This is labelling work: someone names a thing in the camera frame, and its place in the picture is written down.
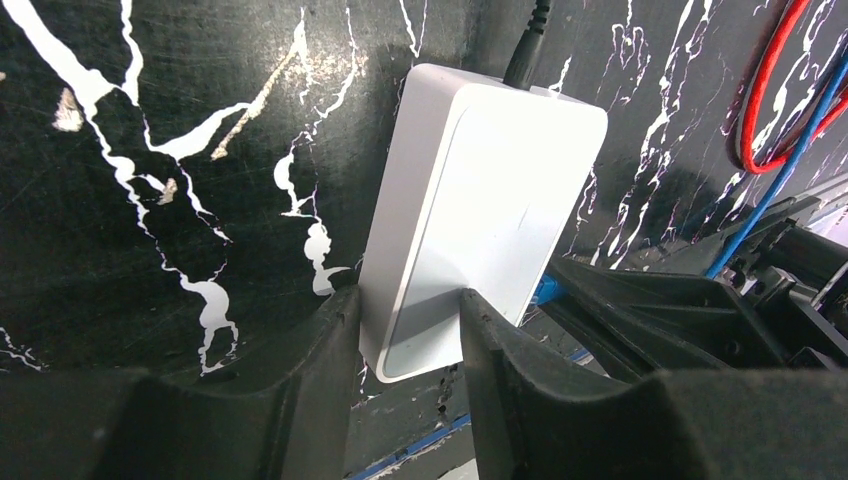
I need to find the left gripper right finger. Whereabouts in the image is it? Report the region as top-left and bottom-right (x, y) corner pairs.
(459, 289), (847, 479)

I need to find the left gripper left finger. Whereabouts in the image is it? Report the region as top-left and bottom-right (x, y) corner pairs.
(1, 286), (361, 479)

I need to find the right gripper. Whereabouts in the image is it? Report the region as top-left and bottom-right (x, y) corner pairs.
(542, 196), (847, 381)

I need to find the blue ethernet cable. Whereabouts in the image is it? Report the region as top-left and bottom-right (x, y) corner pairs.
(529, 56), (848, 307)

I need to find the black adapter with cable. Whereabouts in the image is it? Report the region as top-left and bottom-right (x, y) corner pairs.
(502, 0), (552, 91)

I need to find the red ethernet cable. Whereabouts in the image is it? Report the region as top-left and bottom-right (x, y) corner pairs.
(736, 0), (848, 176)

